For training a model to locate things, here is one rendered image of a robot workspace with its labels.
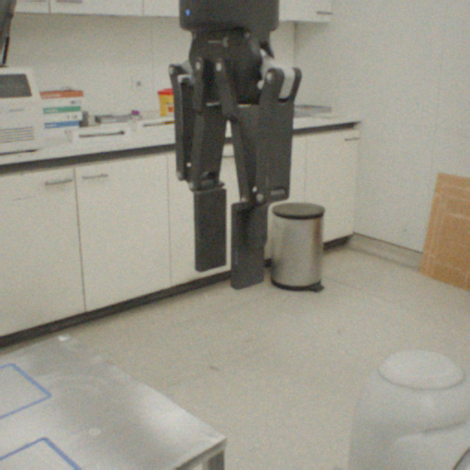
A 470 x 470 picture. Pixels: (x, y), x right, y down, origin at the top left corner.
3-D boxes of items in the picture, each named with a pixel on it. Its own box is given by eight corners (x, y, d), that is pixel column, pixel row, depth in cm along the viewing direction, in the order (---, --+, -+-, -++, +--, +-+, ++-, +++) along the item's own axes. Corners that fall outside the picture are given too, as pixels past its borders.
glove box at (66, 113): (39, 123, 301) (38, 108, 298) (29, 120, 310) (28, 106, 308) (82, 119, 315) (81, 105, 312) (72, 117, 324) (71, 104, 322)
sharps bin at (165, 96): (169, 128, 337) (167, 88, 331) (152, 125, 350) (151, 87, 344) (194, 126, 348) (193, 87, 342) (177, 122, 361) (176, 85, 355)
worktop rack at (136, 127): (137, 132, 321) (137, 121, 319) (127, 130, 328) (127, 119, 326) (181, 128, 340) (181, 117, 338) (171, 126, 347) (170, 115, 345)
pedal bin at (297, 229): (301, 298, 331) (304, 218, 318) (256, 279, 359) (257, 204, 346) (338, 285, 350) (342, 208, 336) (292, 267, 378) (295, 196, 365)
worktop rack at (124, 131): (72, 144, 284) (72, 131, 282) (66, 141, 292) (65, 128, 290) (131, 139, 298) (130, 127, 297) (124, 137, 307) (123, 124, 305)
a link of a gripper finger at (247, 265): (259, 197, 48) (265, 199, 47) (258, 279, 50) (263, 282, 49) (230, 204, 46) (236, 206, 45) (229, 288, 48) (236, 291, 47)
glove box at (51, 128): (38, 139, 301) (37, 123, 299) (27, 136, 310) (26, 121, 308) (79, 133, 317) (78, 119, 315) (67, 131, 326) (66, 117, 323)
